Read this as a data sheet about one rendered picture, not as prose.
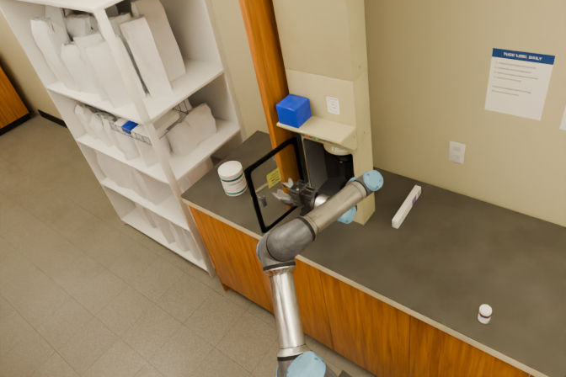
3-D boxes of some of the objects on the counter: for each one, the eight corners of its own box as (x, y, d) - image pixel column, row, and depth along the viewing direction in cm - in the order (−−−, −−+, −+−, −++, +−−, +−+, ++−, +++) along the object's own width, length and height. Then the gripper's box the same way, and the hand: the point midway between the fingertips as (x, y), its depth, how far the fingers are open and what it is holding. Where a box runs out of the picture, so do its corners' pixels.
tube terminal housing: (334, 174, 242) (317, 42, 194) (388, 193, 224) (385, 52, 176) (308, 203, 228) (284, 68, 181) (364, 225, 210) (353, 82, 163)
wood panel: (337, 155, 255) (303, -133, 168) (341, 156, 253) (310, -134, 166) (286, 209, 228) (215, -102, 141) (291, 210, 226) (221, -102, 139)
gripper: (325, 183, 176) (283, 167, 188) (307, 203, 169) (264, 186, 181) (328, 199, 181) (286, 183, 193) (310, 218, 175) (269, 200, 186)
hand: (280, 190), depth 188 cm, fingers open, 6 cm apart
